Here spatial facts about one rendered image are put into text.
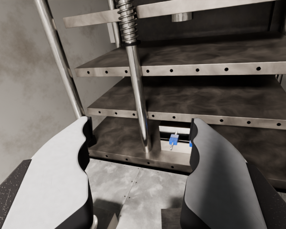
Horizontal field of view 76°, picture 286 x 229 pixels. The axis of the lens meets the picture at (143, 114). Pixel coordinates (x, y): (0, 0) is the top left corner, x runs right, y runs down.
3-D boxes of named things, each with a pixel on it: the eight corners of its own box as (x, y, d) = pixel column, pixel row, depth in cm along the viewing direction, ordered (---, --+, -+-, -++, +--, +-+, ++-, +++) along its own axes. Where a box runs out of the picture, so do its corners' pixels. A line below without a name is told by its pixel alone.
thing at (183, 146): (209, 156, 100) (210, 130, 92) (161, 150, 110) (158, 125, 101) (212, 111, 140) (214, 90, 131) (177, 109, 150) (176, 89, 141)
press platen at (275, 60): (323, 74, 66) (328, 60, 63) (76, 77, 105) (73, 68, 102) (274, 38, 125) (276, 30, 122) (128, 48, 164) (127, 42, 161)
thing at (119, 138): (321, 196, 79) (326, 187, 76) (78, 154, 126) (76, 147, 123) (275, 106, 146) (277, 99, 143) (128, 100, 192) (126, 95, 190)
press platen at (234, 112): (302, 131, 78) (306, 121, 75) (88, 114, 117) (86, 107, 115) (267, 74, 137) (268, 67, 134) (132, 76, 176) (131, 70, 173)
